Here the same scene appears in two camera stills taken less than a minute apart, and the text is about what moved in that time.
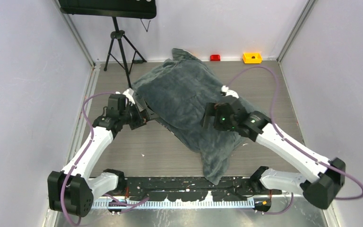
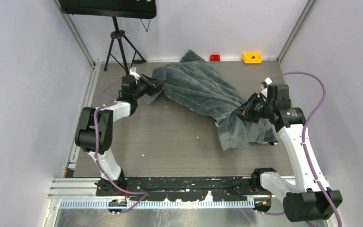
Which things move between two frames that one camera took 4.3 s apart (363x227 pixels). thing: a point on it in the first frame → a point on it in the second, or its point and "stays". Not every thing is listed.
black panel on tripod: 142,9 stays
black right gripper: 213,109 → 246,112
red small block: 215,57 stays
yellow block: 252,58 stays
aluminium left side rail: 84,112 stays
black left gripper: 141,120 → 154,85
